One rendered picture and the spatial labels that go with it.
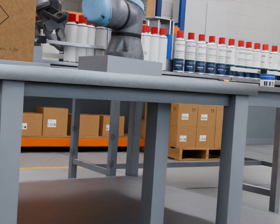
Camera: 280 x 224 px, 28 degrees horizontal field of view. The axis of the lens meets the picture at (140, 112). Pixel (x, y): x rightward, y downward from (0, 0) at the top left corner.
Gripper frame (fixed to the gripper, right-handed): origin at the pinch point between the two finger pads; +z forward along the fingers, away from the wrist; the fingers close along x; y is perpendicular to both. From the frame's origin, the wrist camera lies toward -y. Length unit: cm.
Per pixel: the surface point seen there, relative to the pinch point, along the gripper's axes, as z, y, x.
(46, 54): 0.0, 3.7, 5.7
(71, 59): 5.4, -2.8, -0.5
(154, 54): 22.5, -1.8, -43.4
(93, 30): -0.8, -1.4, -16.7
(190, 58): 35, -2, -64
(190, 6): 118, 366, -412
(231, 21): 179, 391, -507
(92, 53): 7.7, -1.4, -12.1
